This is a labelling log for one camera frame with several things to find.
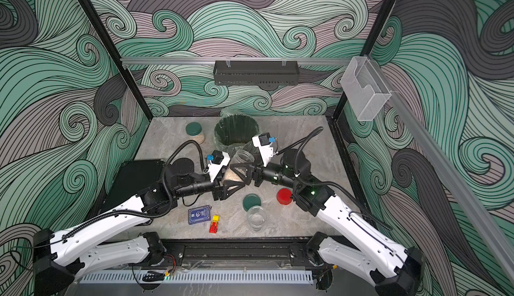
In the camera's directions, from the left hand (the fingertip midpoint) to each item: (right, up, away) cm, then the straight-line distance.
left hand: (241, 174), depth 63 cm
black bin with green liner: (-5, +14, +32) cm, 35 cm away
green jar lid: (+3, -17, +25) cm, 30 cm away
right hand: (-2, +3, -3) cm, 5 cm away
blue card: (-18, -21, +19) cm, 34 cm away
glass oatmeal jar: (+5, -23, +20) cm, 31 cm away
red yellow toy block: (-12, -24, +17) cm, 32 cm away
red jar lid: (+18, -15, +26) cm, 35 cm away
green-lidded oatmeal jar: (-27, +14, +39) cm, 49 cm away
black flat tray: (-50, -7, +25) cm, 57 cm away
